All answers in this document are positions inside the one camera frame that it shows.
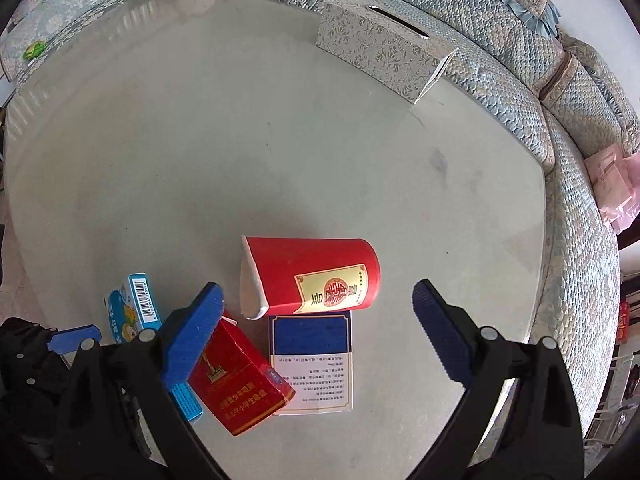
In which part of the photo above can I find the pink paper gift bag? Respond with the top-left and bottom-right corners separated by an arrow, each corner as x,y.
583,143 -> 632,211

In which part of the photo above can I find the patterned white tissue box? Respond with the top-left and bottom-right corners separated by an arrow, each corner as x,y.
314,1 -> 460,106

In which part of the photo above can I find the white glass-top coffee table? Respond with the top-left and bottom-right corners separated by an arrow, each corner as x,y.
2,0 -> 550,480

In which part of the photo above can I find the pink plastic bag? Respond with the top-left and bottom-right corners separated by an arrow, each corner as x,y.
597,152 -> 640,235

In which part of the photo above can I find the red paper cup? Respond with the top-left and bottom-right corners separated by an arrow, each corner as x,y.
239,234 -> 382,321

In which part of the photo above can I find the blue and white box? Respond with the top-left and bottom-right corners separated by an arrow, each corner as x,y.
268,309 -> 355,417

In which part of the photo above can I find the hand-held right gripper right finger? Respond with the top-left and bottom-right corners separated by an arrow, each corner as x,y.
400,278 -> 586,480

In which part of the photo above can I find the red cigarette pack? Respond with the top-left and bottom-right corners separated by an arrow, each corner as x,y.
187,309 -> 297,438

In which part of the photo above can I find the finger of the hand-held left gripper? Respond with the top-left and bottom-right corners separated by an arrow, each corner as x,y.
47,326 -> 104,356

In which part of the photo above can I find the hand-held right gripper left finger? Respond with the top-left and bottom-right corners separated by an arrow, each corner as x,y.
53,281 -> 227,480

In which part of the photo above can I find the light blue cartoon box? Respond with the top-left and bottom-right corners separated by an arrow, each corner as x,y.
103,272 -> 205,422

